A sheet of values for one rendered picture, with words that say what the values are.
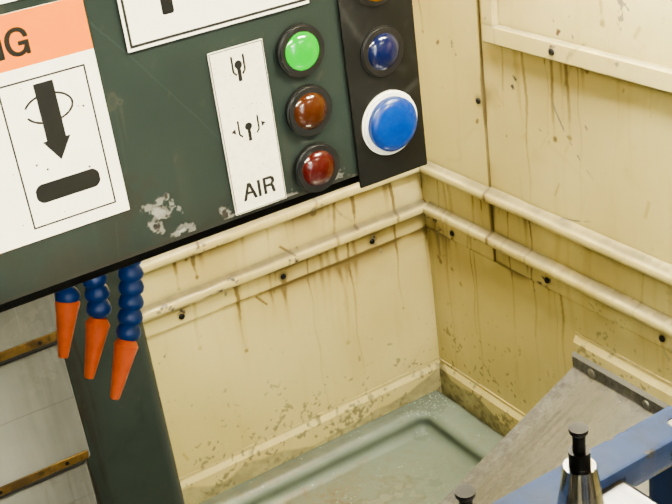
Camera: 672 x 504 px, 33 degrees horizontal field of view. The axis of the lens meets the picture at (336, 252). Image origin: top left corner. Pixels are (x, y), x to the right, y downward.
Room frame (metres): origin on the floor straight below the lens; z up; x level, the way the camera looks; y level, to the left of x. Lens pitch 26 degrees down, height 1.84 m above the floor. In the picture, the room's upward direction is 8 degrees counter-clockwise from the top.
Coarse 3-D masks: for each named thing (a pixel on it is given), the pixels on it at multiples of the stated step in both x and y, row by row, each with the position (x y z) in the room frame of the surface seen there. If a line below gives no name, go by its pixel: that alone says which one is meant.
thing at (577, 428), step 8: (576, 424) 0.69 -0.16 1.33; (584, 424) 0.69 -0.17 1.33; (576, 432) 0.68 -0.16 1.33; (584, 432) 0.68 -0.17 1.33; (576, 440) 0.68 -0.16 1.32; (584, 440) 0.68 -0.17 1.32; (568, 448) 0.69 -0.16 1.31; (576, 448) 0.68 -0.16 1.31; (584, 448) 0.68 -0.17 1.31; (568, 456) 0.69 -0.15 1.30; (576, 456) 0.68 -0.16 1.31; (584, 456) 0.68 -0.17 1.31; (568, 464) 0.69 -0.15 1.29; (576, 464) 0.68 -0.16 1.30; (584, 464) 0.68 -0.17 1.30
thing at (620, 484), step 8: (608, 488) 0.75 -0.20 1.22; (616, 488) 0.74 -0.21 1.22; (624, 488) 0.74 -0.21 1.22; (632, 488) 0.74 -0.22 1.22; (608, 496) 0.74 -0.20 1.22; (616, 496) 0.73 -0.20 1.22; (624, 496) 0.73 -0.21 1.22; (632, 496) 0.73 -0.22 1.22; (640, 496) 0.73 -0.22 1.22; (648, 496) 0.73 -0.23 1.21
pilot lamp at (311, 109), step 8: (304, 96) 0.55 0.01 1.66; (312, 96) 0.55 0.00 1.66; (320, 96) 0.55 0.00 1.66; (296, 104) 0.54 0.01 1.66; (304, 104) 0.54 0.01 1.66; (312, 104) 0.55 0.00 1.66; (320, 104) 0.55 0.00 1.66; (296, 112) 0.54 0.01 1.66; (304, 112) 0.54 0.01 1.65; (312, 112) 0.54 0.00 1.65; (320, 112) 0.55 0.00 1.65; (296, 120) 0.54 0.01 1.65; (304, 120) 0.54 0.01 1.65; (312, 120) 0.54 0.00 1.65; (320, 120) 0.55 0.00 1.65; (304, 128) 0.54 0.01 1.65; (312, 128) 0.55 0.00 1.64
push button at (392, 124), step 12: (396, 96) 0.57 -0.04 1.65; (384, 108) 0.56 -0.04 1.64; (396, 108) 0.57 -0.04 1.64; (408, 108) 0.57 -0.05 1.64; (372, 120) 0.56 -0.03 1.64; (384, 120) 0.56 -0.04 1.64; (396, 120) 0.57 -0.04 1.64; (408, 120) 0.57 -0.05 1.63; (372, 132) 0.56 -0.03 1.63; (384, 132) 0.56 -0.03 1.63; (396, 132) 0.57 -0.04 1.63; (408, 132) 0.57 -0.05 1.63; (384, 144) 0.56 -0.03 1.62; (396, 144) 0.57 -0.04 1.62
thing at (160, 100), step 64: (320, 0) 0.56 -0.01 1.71; (128, 64) 0.51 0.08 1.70; (192, 64) 0.52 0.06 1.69; (320, 64) 0.56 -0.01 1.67; (128, 128) 0.51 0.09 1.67; (192, 128) 0.52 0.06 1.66; (128, 192) 0.50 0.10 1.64; (192, 192) 0.52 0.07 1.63; (320, 192) 0.56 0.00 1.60; (0, 256) 0.47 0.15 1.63; (64, 256) 0.48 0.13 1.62; (128, 256) 0.50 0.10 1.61
